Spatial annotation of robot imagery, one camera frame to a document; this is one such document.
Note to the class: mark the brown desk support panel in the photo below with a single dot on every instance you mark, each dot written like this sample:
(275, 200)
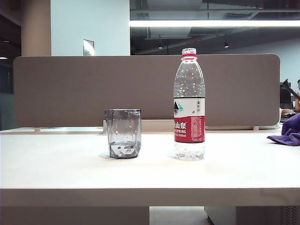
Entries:
(70, 215)

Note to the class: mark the clear red-label water bottle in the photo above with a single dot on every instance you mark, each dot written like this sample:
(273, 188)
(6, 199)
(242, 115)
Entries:
(189, 126)

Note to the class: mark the seated person in background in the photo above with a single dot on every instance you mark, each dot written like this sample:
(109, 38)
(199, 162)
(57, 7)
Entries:
(298, 103)

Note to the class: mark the purple cloth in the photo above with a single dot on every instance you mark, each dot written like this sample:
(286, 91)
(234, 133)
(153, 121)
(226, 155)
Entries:
(290, 131)

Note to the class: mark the grey faceted glass cup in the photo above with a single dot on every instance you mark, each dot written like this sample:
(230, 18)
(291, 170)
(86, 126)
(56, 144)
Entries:
(123, 131)

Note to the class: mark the black monitor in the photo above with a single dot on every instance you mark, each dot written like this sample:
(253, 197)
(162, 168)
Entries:
(284, 95)

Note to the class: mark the silver wall plaque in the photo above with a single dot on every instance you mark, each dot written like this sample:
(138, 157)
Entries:
(88, 47)

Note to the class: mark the white ceiling light strip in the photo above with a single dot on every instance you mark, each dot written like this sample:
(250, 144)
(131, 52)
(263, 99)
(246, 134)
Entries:
(211, 23)

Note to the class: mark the black ceiling spotlight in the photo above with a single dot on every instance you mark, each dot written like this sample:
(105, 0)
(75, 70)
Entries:
(226, 45)

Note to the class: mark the beige divider foot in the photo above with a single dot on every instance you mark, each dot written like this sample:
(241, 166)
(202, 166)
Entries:
(37, 129)
(256, 128)

